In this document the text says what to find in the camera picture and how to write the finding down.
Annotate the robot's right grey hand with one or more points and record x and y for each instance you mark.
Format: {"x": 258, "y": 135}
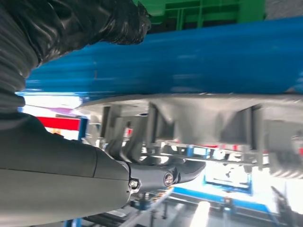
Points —
{"x": 59, "y": 175}

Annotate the blue steel shelf rack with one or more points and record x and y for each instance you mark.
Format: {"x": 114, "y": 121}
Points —
{"x": 165, "y": 56}

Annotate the green folding plastic crate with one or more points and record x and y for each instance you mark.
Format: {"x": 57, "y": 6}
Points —
{"x": 153, "y": 6}

